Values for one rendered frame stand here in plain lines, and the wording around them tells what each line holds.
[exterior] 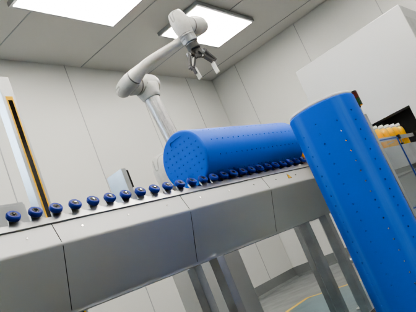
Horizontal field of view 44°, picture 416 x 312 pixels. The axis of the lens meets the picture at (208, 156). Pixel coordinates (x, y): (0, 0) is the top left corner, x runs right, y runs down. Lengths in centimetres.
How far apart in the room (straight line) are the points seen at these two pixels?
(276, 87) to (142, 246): 618
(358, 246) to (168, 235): 72
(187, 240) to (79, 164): 372
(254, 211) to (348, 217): 53
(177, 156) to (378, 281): 103
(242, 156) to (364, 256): 79
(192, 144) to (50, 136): 343
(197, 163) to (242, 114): 586
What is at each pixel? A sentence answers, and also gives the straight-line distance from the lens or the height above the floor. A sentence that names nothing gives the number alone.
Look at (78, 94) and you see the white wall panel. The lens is 618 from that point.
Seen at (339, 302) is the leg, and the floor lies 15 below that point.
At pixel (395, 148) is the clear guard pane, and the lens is 380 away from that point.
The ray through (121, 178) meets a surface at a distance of 204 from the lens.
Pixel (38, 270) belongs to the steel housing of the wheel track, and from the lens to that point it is 162.
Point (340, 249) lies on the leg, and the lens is 296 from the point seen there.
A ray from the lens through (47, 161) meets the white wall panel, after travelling 544.
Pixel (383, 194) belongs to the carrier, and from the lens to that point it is 203.
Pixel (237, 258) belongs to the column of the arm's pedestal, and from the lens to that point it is 302.
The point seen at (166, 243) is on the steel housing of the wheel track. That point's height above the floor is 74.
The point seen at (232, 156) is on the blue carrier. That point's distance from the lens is 242.
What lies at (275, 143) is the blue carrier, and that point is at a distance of 275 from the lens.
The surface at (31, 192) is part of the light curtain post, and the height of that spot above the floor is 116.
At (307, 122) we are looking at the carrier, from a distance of 206.
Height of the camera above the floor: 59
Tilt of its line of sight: 12 degrees up
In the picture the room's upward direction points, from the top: 23 degrees counter-clockwise
